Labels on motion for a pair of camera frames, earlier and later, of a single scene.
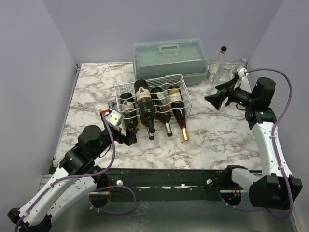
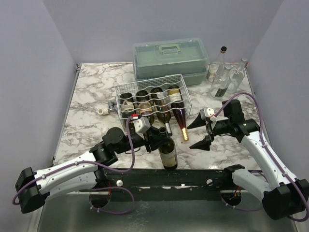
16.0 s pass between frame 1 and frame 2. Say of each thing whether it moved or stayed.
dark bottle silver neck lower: stayed
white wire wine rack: stayed
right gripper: moved
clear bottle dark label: stayed
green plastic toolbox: stayed
